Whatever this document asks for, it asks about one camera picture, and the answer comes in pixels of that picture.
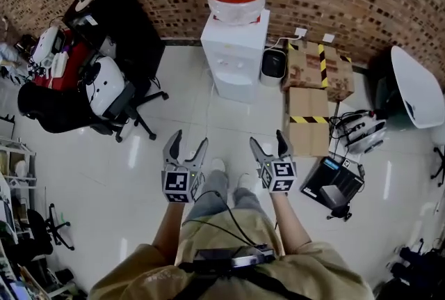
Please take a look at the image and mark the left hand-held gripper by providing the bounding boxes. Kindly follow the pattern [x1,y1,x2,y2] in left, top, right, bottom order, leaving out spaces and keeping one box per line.
[161,129,209,204]

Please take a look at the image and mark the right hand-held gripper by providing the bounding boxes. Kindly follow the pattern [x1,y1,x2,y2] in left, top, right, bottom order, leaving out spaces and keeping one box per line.
[248,129,298,194]

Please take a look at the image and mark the white water dispenser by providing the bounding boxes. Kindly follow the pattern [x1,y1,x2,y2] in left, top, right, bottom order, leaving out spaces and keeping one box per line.
[200,8,271,105]

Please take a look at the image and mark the person's left forearm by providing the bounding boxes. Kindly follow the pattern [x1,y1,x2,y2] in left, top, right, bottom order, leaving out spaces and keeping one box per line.
[151,200,188,259]

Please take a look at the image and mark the person's right forearm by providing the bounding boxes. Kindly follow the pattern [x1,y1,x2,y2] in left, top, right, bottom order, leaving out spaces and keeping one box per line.
[270,191,313,255]

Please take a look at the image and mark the black cabinet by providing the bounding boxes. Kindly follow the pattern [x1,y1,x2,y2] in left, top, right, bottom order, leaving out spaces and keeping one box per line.
[65,0,166,84]

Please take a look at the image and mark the person's white shoe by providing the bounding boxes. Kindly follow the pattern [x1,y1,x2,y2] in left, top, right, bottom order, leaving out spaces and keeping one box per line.
[211,157,227,175]
[236,172,257,191]

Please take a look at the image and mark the cardboard box with striped tape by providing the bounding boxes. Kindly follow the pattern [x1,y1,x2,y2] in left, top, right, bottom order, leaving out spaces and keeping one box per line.
[282,40,356,104]
[286,86,331,158]

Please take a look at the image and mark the person's grey trousers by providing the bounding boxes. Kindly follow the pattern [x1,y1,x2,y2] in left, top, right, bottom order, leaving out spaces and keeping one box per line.
[183,168,266,223]

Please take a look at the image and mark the black flat box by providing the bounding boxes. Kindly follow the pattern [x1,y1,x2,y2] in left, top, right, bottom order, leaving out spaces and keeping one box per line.
[300,156,366,212]

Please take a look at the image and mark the small white waste bin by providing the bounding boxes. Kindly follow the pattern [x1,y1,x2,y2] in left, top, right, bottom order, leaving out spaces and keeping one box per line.
[259,47,288,88]

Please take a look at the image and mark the white rounded helmet device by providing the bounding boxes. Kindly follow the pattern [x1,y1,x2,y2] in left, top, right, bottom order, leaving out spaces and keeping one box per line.
[84,56,127,118]

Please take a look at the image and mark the black chest-worn device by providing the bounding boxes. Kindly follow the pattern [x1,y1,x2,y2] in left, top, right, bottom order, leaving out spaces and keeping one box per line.
[192,244,276,271]

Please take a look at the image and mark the person's tan shirt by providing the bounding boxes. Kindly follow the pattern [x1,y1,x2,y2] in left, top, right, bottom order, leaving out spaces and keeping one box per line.
[88,207,375,300]

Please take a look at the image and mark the black office chair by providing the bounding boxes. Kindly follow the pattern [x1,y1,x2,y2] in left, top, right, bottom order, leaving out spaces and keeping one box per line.
[17,55,170,143]

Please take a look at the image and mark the red table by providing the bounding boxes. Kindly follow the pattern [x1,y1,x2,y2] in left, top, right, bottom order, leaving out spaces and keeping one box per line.
[31,29,92,93]

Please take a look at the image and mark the black stool with star base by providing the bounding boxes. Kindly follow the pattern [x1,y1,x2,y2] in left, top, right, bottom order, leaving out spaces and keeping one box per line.
[26,203,76,252]

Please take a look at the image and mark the black chair base with wheels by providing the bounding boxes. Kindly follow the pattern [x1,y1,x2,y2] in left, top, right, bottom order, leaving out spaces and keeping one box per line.
[430,144,445,189]

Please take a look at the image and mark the white box-shaped appliance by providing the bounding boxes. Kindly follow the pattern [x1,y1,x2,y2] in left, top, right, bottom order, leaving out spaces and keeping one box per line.
[30,26,66,65]

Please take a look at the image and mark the pile of black equipment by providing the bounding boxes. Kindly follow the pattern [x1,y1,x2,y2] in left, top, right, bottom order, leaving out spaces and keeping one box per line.
[389,238,445,300]

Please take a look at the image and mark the black thin cable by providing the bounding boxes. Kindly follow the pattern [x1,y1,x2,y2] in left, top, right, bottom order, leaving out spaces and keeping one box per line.
[181,189,259,247]

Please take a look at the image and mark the white headset with black cables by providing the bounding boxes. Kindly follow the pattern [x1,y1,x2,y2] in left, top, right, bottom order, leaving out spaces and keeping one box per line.
[329,109,388,156]

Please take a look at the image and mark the white power cable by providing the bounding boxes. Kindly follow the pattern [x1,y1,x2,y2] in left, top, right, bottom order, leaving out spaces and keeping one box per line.
[264,34,300,50]

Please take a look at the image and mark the white wire shelf rack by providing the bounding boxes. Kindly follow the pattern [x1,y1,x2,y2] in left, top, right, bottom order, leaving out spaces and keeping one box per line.
[0,136,38,189]

